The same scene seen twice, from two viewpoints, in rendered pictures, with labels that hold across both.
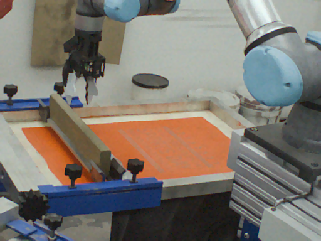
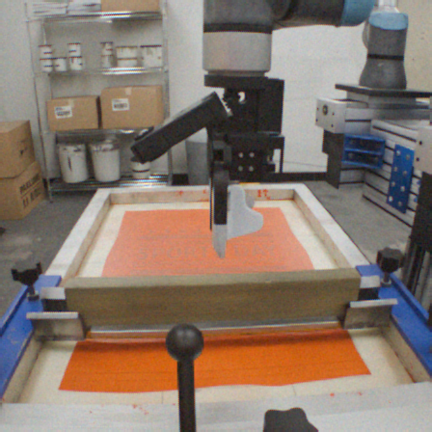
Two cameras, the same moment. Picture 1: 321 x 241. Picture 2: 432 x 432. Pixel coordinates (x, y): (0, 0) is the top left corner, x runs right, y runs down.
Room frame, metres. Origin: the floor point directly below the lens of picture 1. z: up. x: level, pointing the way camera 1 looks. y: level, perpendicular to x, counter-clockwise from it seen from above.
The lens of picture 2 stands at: (1.80, 0.56, 1.34)
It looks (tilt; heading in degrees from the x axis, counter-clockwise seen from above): 24 degrees down; 292
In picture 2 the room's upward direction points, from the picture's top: straight up
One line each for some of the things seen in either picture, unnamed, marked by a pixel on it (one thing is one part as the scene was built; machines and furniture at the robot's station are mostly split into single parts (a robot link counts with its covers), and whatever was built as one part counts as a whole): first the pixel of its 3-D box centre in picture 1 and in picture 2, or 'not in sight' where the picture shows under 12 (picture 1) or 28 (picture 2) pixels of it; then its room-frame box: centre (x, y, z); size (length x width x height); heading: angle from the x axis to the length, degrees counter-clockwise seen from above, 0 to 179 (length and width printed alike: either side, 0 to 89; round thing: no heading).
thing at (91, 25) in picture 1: (89, 22); (236, 56); (1.95, 0.14, 1.34); 0.08 x 0.08 x 0.05
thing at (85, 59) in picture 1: (86, 53); (241, 128); (1.95, 0.14, 1.26); 0.09 x 0.08 x 0.12; 27
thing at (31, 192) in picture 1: (31, 203); not in sight; (1.55, 0.21, 1.02); 0.07 x 0.06 x 0.07; 116
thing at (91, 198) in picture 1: (102, 195); (404, 329); (1.71, 0.05, 0.98); 0.30 x 0.05 x 0.07; 116
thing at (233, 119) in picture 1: (143, 144); (208, 260); (2.07, -0.04, 0.97); 0.79 x 0.58 x 0.04; 116
